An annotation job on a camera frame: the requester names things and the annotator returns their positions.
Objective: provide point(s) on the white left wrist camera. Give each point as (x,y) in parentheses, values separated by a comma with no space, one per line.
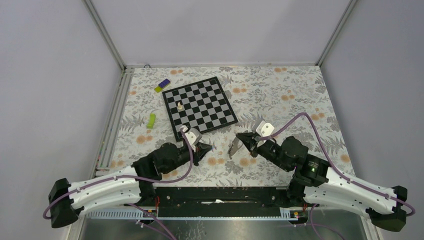
(191,136)

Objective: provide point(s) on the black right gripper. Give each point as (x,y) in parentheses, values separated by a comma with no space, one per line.
(249,142)

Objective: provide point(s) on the purple yellow toy brick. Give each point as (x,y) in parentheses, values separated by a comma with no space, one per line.
(162,85)

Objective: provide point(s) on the black grey chessboard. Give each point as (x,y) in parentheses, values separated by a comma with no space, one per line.
(205,107)

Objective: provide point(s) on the green arch toy block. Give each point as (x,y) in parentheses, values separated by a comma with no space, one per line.
(151,121)

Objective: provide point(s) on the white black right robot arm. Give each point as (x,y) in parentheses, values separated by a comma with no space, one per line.
(315,181)

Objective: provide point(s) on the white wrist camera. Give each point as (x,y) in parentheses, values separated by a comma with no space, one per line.
(191,136)
(262,128)

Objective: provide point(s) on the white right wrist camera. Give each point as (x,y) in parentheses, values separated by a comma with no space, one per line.
(262,128)

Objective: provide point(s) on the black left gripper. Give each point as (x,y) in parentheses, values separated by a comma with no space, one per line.
(201,149)

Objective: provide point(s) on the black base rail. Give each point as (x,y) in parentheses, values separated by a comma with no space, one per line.
(217,202)

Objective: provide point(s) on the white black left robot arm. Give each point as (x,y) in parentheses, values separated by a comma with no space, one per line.
(70,200)

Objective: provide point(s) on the floral table mat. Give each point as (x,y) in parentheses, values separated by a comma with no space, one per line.
(274,94)

